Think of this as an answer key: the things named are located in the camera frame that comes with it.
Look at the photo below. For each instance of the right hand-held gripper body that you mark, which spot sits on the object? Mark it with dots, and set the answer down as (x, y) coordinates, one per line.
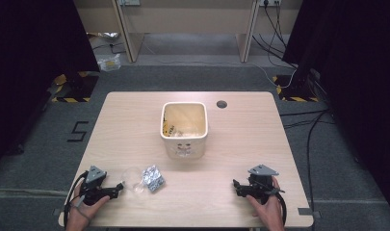
(261, 187)

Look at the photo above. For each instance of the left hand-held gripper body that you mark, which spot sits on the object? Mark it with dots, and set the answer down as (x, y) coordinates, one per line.
(92, 190)

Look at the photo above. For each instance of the clear plastic wrapper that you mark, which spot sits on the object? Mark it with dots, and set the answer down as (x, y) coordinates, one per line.
(133, 179)

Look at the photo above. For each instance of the silver foil wrapper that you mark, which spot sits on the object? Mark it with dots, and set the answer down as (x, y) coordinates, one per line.
(153, 178)

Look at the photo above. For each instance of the white square trash bin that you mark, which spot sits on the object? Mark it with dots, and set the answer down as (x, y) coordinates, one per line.
(184, 146)

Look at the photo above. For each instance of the person's left hand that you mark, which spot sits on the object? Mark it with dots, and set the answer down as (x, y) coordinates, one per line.
(86, 212)

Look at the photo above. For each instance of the person's right hand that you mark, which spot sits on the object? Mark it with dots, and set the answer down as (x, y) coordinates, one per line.
(269, 211)

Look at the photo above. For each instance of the grey tape piece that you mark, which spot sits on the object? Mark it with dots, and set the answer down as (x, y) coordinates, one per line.
(57, 211)
(305, 211)

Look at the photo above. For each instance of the clear plastic bag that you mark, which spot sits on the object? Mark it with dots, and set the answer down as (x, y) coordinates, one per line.
(109, 63)

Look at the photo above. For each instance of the black curtain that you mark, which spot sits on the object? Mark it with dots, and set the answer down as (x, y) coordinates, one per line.
(29, 64)
(359, 80)

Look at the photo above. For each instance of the beige wooden desk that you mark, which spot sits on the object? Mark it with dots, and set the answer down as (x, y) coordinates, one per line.
(131, 38)

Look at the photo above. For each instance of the crumpled silver foil sheet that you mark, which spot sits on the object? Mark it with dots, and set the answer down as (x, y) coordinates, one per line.
(106, 36)

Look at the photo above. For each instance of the yellow black striped base plate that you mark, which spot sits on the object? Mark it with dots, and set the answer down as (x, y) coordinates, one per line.
(297, 96)
(74, 96)

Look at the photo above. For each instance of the wall power socket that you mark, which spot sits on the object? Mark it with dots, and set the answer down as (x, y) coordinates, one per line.
(270, 2)

